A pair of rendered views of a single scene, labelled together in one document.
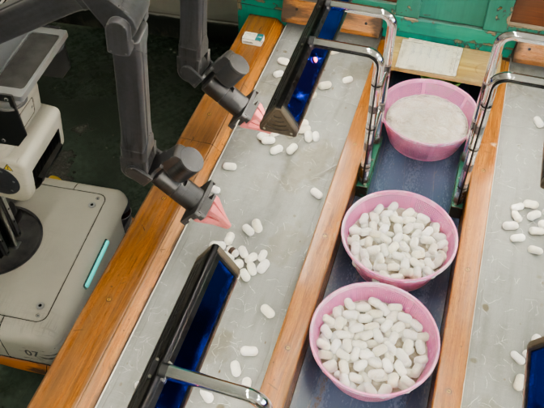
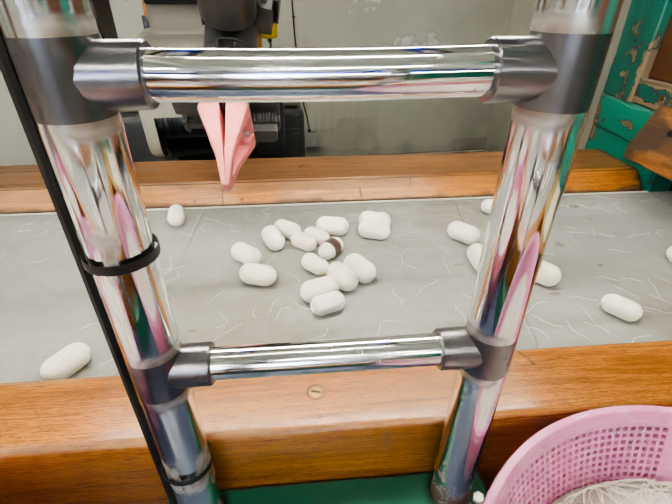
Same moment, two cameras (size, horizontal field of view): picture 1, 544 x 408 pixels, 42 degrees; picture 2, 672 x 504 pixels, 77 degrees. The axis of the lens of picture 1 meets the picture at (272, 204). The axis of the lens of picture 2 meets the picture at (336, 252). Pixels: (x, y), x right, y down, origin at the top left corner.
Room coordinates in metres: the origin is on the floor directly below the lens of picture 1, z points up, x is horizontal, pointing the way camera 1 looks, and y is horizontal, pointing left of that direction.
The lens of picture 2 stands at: (1.24, -0.39, 0.98)
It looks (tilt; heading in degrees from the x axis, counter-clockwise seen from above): 32 degrees down; 67
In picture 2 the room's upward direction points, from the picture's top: straight up
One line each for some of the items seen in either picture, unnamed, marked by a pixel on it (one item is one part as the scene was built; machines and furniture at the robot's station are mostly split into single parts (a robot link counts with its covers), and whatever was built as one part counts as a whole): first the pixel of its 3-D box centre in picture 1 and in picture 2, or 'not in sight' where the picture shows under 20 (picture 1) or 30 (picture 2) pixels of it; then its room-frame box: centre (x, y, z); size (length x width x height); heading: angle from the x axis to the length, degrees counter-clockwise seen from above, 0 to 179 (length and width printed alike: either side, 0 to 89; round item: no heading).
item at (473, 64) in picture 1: (441, 61); not in sight; (1.63, -0.49, 0.77); 0.33 x 0.15 x 0.01; 72
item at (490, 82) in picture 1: (512, 133); not in sight; (1.19, -0.56, 0.90); 0.20 x 0.19 x 0.45; 162
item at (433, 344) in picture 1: (371, 346); not in sight; (0.73, -0.21, 0.72); 0.27 x 0.27 x 0.10
